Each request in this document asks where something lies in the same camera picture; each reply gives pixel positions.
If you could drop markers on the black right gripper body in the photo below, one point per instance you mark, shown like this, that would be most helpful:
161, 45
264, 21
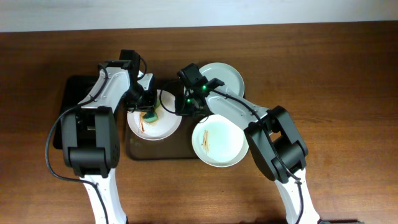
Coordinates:
185, 109

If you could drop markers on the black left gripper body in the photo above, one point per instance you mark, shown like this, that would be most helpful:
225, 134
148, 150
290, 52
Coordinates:
141, 104

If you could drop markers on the green and yellow sponge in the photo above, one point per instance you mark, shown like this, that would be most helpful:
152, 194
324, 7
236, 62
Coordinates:
151, 116

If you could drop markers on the pink plate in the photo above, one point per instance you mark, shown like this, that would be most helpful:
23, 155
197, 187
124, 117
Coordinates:
166, 124

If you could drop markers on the pale green plate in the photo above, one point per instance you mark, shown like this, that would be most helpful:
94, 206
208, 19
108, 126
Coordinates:
227, 74

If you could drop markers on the white plate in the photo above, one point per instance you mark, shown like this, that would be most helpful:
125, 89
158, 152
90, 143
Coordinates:
218, 142

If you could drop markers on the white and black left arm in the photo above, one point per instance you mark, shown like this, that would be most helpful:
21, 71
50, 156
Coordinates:
90, 139

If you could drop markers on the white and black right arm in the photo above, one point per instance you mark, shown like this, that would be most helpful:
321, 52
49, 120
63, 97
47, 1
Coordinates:
276, 145

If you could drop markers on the large brown tray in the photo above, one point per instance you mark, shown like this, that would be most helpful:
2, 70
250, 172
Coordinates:
176, 146

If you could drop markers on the small black tray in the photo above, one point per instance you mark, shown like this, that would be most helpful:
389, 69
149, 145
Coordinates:
76, 88

